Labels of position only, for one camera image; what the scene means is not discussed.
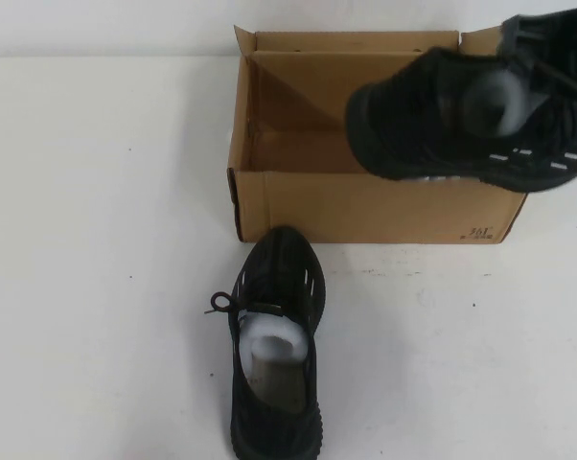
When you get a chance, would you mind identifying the black knit sneaker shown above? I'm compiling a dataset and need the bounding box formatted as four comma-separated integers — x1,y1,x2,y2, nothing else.
202,225,327,460
344,0,577,196

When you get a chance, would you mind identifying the brown cardboard shoe box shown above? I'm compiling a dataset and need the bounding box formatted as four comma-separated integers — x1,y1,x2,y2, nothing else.
225,23,529,243

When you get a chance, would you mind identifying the white foam shoe stuffing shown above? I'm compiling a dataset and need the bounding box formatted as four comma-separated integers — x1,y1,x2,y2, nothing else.
463,66,556,141
235,311,311,380

